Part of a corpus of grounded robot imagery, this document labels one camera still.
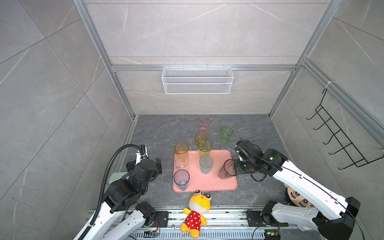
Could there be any dark grey glass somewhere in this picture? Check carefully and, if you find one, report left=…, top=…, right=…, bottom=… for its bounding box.
left=218, top=159, right=237, bottom=180

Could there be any blue tall glass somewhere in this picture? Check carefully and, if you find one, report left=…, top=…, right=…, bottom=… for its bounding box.
left=173, top=170, right=190, bottom=191

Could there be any clear glass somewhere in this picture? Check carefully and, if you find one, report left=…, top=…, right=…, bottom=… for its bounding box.
left=174, top=153, right=189, bottom=169

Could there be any tall amber glass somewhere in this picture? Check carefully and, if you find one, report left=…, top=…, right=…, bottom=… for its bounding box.
left=174, top=142, right=189, bottom=155

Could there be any teal frosted cup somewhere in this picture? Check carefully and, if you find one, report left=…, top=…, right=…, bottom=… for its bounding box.
left=200, top=156, right=214, bottom=175

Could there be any tall green glass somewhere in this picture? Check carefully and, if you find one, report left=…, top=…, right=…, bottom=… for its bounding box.
left=198, top=140, right=213, bottom=158

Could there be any pink plastic tray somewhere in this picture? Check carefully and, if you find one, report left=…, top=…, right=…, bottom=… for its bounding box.
left=173, top=150, right=238, bottom=193

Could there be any pink glass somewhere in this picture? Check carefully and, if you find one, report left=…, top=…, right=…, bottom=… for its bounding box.
left=198, top=119, right=211, bottom=134

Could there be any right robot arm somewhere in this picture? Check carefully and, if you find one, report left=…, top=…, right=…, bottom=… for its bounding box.
left=234, top=140, right=361, bottom=240

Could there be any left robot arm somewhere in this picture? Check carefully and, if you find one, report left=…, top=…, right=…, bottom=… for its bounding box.
left=74, top=158, right=162, bottom=240

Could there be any green sponge box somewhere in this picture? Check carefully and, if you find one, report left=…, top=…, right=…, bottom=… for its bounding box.
left=108, top=172, right=127, bottom=185

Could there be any small green glass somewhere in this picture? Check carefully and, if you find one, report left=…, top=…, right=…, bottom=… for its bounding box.
left=221, top=126, right=234, bottom=143

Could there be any short amber glass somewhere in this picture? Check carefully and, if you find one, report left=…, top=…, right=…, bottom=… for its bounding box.
left=195, top=133, right=208, bottom=146

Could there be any small plush doll striped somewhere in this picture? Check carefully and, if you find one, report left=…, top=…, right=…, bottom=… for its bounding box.
left=285, top=185, right=314, bottom=208

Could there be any yellow plush toy red dress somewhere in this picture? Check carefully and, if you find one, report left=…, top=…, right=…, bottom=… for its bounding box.
left=180, top=190, right=212, bottom=239

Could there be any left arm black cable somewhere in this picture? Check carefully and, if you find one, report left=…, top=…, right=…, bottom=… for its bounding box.
left=76, top=143, right=148, bottom=240

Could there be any white wire mesh basket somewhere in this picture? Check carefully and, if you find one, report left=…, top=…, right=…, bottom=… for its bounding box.
left=162, top=67, right=234, bottom=95

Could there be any black wire hook rack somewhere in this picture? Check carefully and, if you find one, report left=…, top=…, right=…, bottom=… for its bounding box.
left=306, top=89, right=384, bottom=170

